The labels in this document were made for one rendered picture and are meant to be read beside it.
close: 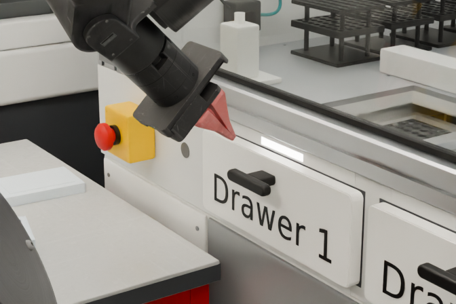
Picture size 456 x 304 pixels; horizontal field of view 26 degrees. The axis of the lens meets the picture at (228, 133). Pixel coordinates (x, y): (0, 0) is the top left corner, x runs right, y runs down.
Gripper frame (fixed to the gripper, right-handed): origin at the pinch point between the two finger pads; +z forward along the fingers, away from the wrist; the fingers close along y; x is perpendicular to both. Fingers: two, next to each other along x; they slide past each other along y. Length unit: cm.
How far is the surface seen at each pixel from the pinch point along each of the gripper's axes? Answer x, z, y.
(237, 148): 9.3, 10.0, 1.4
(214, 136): 14.2, 9.9, 1.5
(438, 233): -24.0, 9.1, 2.2
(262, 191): -0.8, 8.4, -2.2
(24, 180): 50, 13, -17
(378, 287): -16.7, 15.3, -4.1
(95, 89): 83, 32, 5
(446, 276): -28.6, 7.7, -1.5
